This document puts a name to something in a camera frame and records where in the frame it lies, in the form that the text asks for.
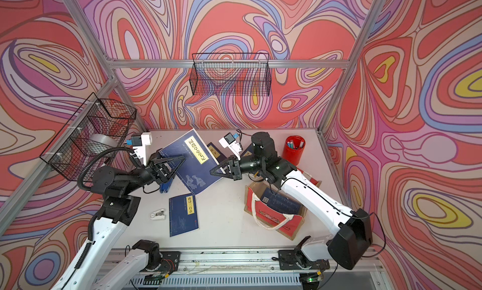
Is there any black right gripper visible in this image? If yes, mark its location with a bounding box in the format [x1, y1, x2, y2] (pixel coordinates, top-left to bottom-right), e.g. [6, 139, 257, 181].
[210, 154, 265, 182]

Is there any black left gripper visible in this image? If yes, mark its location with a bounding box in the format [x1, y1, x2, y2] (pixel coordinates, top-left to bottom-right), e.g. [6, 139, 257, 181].
[121, 151, 185, 199]

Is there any red beige canvas tote bag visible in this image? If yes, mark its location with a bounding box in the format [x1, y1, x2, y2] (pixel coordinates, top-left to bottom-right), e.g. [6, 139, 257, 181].
[244, 182, 307, 241]

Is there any navy book yellow label top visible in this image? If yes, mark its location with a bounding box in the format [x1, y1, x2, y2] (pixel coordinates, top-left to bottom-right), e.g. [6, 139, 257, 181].
[261, 188, 301, 215]

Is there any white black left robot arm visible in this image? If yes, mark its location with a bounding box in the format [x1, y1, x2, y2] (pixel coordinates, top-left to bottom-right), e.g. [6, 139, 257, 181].
[52, 147, 186, 289]

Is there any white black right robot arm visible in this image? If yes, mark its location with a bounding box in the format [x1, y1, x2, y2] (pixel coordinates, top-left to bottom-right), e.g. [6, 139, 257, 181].
[210, 132, 373, 270]

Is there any small white stapler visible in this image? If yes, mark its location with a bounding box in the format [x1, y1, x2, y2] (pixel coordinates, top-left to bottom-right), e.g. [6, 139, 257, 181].
[149, 208, 166, 220]

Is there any red pen holder cup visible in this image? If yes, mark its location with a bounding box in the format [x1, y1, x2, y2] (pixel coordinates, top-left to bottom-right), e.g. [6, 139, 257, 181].
[282, 136, 306, 166]

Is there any green circuit board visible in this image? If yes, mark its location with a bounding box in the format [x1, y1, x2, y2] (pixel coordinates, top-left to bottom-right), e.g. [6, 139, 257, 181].
[143, 274, 169, 285]

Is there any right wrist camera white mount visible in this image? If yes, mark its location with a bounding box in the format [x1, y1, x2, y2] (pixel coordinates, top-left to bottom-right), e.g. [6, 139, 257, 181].
[218, 133, 242, 160]

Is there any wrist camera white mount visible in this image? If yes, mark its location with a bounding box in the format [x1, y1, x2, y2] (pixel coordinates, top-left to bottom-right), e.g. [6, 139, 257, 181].
[126, 133, 153, 166]
[218, 133, 242, 160]

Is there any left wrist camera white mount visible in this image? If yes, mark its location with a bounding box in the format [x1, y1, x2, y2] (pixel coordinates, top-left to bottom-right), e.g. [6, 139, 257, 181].
[126, 133, 153, 166]

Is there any black wire basket left wall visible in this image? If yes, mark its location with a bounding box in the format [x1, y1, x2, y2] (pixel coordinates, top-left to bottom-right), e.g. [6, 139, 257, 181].
[40, 94, 137, 182]

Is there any black wire basket wall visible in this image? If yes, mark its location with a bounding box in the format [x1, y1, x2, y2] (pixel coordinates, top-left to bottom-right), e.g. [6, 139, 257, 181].
[40, 94, 137, 182]
[189, 52, 272, 97]

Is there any black wire basket back wall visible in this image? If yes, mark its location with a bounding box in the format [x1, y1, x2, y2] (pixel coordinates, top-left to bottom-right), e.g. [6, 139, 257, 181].
[189, 52, 272, 97]

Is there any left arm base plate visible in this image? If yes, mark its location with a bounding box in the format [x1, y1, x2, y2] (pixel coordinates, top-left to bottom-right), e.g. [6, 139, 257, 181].
[146, 251, 181, 274]

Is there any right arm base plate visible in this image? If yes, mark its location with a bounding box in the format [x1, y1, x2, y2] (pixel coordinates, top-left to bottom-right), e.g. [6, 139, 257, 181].
[272, 249, 331, 272]

